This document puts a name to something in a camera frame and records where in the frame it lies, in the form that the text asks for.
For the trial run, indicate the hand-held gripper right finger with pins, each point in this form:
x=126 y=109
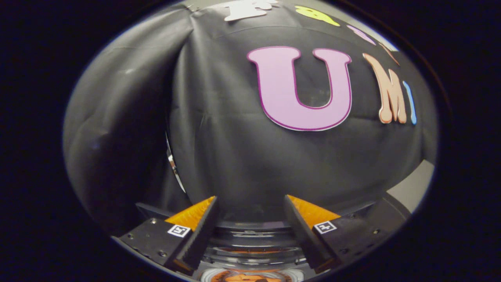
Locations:
x=303 y=235

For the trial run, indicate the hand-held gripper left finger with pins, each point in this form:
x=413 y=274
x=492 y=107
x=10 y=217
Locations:
x=201 y=235

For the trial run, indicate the orange yellow garment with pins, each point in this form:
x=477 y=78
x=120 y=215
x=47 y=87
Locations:
x=254 y=278

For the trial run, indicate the black backdrop cloth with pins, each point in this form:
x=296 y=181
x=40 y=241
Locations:
x=235 y=156

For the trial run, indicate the grey white cabinet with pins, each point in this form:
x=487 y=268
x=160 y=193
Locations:
x=415 y=188

